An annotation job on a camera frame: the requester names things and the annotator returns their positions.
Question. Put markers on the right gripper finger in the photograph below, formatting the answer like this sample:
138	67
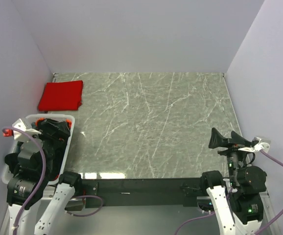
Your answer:
218	140
238	139

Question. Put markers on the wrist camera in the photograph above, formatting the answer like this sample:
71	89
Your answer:
23	125
258	144

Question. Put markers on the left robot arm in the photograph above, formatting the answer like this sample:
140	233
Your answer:
39	189

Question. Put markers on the aluminium frame rail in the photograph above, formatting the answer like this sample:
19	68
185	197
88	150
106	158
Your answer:
269	213

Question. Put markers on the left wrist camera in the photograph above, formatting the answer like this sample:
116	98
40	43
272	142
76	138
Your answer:
23	125

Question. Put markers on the black base beam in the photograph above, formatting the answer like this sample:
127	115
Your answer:
145	192

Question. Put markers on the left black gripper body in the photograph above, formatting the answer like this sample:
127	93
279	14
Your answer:
55	139

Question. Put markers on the folded red t shirt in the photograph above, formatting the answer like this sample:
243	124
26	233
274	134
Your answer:
61	96

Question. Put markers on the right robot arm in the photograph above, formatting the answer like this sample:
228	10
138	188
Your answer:
236	203

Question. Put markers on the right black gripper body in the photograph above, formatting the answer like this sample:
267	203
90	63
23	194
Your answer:
235	158

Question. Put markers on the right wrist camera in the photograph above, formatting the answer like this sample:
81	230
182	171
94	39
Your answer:
258	144

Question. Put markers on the white plastic laundry basket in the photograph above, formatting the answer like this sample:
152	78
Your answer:
25	157

